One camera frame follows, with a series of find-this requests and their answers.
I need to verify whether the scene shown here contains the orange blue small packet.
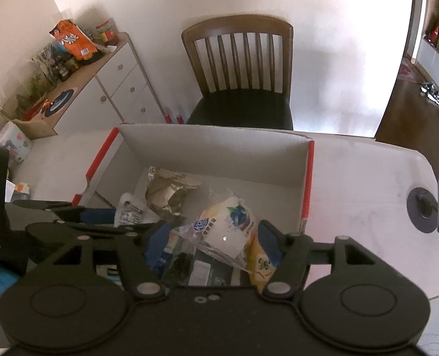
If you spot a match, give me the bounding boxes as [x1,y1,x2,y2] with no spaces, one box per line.
[149,226,177,276]

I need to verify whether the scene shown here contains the brown foil wrapper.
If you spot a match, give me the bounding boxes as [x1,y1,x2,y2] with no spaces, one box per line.
[145,166,202,224]

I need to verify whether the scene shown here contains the blueberry bread package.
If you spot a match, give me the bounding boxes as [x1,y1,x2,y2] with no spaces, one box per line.
[173,189,258,271]

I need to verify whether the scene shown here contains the dark dried seaweed packet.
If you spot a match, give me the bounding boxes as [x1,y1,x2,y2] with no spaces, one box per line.
[162,252,193,288]

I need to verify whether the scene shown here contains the white printed snack wrapper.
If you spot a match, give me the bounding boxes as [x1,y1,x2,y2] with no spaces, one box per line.
[114,193,147,228]

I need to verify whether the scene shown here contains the blue white wet wipes pack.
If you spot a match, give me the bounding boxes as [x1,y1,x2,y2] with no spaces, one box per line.
[188,251,241,287]

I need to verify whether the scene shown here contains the red cardboard box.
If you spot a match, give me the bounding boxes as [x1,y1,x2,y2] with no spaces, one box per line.
[68,124,314,233]

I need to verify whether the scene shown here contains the white patterned cup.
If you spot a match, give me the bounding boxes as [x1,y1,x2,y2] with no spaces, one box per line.
[0,121,33,163]

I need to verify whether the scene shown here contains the white drawer sideboard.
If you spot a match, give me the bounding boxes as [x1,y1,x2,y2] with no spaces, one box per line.
[9,31,169,140]

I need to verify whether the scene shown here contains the black phone stand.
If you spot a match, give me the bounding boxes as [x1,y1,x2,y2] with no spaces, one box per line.
[407,178,439,234]

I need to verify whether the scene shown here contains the orange snack bag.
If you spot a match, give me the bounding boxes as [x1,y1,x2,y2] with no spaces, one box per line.
[50,19,98,61]

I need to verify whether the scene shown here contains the far wooden chair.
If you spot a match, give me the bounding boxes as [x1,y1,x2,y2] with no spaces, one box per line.
[182,15,293,130]

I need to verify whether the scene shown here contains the sneakers on floor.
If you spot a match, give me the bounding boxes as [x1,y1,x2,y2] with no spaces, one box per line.
[420,82,439,107]

